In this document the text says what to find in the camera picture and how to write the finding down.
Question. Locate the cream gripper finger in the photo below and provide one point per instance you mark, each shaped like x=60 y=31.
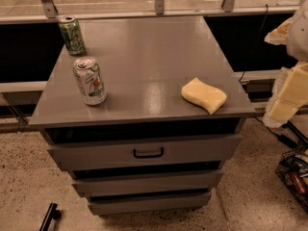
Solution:
x=278 y=36
x=289 y=94

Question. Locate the yellow sponge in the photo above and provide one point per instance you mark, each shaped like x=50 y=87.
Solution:
x=203 y=95

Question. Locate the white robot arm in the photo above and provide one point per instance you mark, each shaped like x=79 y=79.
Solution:
x=297 y=39

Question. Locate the white 7up can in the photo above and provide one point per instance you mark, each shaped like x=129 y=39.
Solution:
x=88 y=78

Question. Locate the green soda can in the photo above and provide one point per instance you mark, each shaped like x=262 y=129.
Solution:
x=72 y=35

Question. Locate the top grey drawer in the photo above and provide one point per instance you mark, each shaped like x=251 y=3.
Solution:
x=166 y=151

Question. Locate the grey drawer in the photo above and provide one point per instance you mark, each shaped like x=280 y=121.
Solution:
x=149 y=203
x=148 y=183
x=166 y=151

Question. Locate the middle grey drawer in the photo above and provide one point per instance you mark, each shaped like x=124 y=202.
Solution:
x=148 y=183

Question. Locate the bottom grey drawer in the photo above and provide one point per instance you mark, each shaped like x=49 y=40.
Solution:
x=149 y=203

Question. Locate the grey drawer cabinet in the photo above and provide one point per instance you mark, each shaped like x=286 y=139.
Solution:
x=145 y=63

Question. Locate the metal window railing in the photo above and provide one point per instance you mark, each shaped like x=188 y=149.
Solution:
x=38 y=10

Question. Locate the black bar on floor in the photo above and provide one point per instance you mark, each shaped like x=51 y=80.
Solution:
x=53 y=213

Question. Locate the black wire basket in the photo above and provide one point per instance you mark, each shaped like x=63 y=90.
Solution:
x=293 y=172

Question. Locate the black drawer handle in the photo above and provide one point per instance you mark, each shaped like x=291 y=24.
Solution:
x=148 y=154

